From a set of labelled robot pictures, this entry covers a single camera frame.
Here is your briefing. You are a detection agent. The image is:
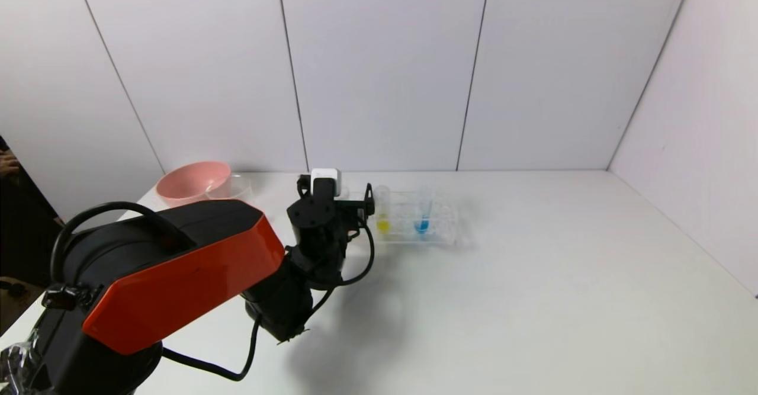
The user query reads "clear acrylic test tube rack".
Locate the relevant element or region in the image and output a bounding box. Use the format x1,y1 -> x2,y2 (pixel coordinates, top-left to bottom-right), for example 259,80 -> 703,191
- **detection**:
372,190 -> 460,247

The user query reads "clear plastic beaker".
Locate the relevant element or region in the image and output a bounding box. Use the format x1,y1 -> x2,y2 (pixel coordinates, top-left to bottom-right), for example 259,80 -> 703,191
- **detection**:
206,173 -> 253,202

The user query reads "test tube with yellow pigment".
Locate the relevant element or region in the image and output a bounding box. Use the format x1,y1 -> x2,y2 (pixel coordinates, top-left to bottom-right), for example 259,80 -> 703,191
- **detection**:
374,185 -> 393,237

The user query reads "pink plastic bowl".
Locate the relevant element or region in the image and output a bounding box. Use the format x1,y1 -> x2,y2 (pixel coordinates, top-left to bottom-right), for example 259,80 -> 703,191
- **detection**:
156,161 -> 233,207

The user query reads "test tube with blue pigment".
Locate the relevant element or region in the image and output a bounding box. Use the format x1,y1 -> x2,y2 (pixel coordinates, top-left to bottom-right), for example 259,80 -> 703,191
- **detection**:
413,189 -> 433,235

